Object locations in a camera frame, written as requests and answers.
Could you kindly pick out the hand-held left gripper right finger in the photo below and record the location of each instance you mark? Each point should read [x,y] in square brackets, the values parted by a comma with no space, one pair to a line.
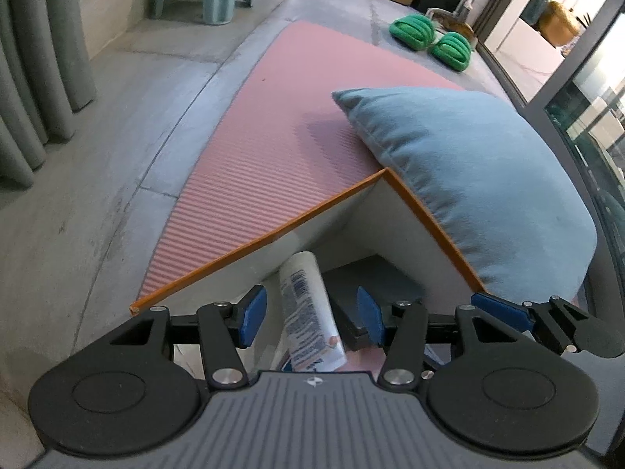
[368,315]

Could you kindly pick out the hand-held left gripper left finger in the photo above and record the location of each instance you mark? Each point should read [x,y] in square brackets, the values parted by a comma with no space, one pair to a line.
[251,315]

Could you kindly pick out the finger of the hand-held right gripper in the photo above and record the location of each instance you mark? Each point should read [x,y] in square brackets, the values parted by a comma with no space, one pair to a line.
[503,313]

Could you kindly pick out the white hand cream tube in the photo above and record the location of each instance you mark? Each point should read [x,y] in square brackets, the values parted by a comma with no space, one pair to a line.
[307,312]

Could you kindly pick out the orange cardboard box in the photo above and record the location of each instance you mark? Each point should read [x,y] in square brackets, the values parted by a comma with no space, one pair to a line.
[385,224]

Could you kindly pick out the dark grey square box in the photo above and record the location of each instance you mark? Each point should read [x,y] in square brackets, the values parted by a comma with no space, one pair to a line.
[371,278]

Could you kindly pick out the blue-grey pillow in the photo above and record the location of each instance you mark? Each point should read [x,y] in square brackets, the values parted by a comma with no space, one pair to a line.
[478,176]

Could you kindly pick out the pink ribbed mat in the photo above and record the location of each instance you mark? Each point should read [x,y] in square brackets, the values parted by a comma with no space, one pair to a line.
[273,156]

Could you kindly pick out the glass sliding door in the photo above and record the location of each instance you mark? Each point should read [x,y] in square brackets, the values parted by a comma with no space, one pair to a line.
[586,83]

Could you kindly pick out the green slipper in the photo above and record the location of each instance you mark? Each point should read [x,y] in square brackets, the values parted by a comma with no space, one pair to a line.
[451,52]
[412,32]

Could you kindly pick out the tan woven basket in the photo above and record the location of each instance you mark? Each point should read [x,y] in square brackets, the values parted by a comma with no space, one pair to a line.
[561,24]

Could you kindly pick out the grey-green curtain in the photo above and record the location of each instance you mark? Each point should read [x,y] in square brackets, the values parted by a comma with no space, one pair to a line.
[29,83]

